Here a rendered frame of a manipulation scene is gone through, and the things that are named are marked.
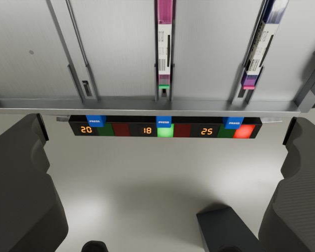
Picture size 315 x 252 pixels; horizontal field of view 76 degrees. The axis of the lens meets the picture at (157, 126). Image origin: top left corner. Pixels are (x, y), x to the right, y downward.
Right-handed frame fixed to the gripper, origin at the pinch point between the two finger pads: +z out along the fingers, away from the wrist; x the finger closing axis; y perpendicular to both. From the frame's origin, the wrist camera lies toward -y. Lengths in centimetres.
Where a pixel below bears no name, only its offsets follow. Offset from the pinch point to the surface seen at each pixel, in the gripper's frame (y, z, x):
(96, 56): 0.8, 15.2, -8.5
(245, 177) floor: 71, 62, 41
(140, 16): -3.6, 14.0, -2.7
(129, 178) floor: 72, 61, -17
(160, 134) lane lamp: 15.9, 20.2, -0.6
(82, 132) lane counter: 15.8, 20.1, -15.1
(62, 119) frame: 47, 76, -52
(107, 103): 7.8, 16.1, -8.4
